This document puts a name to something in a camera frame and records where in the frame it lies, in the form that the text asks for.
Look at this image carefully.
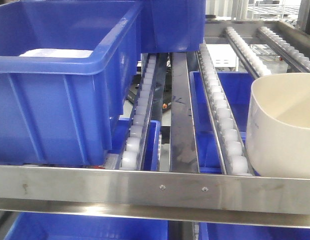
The blue crate layer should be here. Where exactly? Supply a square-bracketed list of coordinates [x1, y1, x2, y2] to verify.
[108, 118, 161, 171]
[190, 71, 253, 175]

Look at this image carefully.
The centre steel divider rail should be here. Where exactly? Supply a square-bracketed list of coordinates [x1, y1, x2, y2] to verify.
[169, 52, 199, 173]

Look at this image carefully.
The white plastic bin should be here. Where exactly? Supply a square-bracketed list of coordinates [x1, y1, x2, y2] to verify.
[246, 73, 310, 179]

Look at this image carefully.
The blue crate bottom right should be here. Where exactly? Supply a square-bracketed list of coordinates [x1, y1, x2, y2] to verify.
[199, 222, 310, 240]

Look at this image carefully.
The rightmost white roller track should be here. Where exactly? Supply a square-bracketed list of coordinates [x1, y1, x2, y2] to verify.
[258, 26, 310, 73]

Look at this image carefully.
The middle white roller track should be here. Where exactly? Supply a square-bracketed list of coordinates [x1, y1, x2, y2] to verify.
[196, 43, 255, 176]

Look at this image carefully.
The white roller track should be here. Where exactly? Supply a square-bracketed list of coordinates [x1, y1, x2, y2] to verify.
[258, 26, 310, 73]
[116, 54, 157, 171]
[196, 43, 255, 176]
[225, 26, 272, 79]

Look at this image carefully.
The blue crate lower layer centre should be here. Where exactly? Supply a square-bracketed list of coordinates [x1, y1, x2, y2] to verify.
[190, 71, 253, 175]

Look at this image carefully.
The left white roller track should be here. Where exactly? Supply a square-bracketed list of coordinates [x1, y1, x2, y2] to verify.
[116, 54, 157, 171]

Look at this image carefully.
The blue crate bottom left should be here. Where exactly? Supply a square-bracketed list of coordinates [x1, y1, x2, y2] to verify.
[5, 212, 168, 240]

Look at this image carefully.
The far white roller track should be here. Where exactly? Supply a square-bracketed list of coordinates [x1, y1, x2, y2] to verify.
[225, 26, 272, 79]

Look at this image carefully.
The large blue crate front left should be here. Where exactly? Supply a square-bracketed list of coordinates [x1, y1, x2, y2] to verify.
[0, 0, 142, 166]

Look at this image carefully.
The steel shelf front beam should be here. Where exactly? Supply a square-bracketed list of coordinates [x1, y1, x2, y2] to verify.
[0, 165, 310, 229]

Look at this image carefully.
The blue crate lower layer left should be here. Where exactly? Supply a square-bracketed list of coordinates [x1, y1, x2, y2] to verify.
[108, 118, 161, 171]

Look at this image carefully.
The blue crate rear centre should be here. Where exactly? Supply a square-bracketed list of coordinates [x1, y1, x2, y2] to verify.
[140, 0, 206, 53]

